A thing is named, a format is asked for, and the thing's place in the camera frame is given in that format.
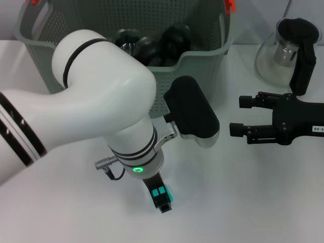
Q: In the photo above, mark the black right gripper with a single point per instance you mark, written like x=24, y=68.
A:
x=298, y=119

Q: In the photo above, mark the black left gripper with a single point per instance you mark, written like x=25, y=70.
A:
x=154, y=182

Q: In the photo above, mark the cyan toy brick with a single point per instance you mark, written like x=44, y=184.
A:
x=158, y=193

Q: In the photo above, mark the grey-green perforated storage bin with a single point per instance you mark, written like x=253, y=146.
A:
x=202, y=38

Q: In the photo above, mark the orange bin rim piece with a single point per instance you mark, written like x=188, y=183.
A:
x=231, y=6

